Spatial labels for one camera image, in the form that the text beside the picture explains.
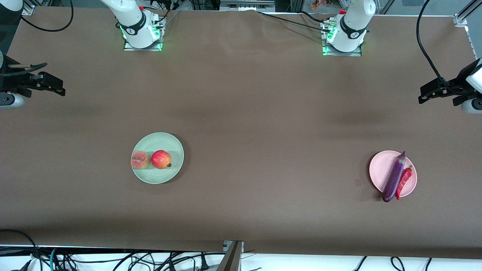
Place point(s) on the black power plug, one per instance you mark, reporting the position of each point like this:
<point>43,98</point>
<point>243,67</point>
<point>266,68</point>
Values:
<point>203,265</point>

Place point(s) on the red chili pepper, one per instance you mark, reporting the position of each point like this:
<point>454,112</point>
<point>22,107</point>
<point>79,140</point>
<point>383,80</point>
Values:
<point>406,177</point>

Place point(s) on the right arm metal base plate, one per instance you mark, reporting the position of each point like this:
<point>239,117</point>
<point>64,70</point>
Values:
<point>131,48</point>

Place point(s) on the small aluminium corner bracket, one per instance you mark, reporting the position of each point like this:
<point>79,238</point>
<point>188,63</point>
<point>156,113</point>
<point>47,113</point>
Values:
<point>28,10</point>

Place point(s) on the pale green round plate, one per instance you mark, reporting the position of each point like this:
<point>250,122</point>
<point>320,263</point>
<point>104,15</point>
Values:
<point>158,141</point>

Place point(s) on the aluminium corner profile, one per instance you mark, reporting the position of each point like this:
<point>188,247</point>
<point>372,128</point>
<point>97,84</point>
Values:
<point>461,20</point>

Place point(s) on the grey power strip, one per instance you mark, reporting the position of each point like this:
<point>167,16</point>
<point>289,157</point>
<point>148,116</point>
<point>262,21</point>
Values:
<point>246,5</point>

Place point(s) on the pink round plate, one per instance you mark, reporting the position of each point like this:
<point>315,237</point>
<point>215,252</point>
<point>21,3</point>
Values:
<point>380,169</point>

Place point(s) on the aluminium table edge rail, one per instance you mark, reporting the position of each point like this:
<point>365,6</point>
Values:
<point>472,41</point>

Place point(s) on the long purple eggplant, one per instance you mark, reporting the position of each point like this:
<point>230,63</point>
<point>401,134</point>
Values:
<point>393,180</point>

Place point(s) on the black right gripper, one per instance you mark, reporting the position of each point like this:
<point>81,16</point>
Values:
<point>11,81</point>

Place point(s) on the orange pink peach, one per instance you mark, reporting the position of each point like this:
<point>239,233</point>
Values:
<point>140,160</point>

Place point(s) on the red round pomegranate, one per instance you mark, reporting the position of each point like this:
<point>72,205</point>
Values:
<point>160,159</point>

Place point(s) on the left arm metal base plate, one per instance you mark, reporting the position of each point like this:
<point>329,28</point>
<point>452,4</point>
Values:
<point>339,54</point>

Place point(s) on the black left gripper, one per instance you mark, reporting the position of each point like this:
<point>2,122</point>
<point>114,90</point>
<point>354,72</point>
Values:
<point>459,81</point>

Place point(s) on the brown table cloth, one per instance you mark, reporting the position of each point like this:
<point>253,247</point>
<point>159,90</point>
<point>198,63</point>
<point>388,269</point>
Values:
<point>263,210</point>

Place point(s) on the orange red background items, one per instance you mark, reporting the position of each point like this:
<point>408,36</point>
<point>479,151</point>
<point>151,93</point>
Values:
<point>318,4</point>

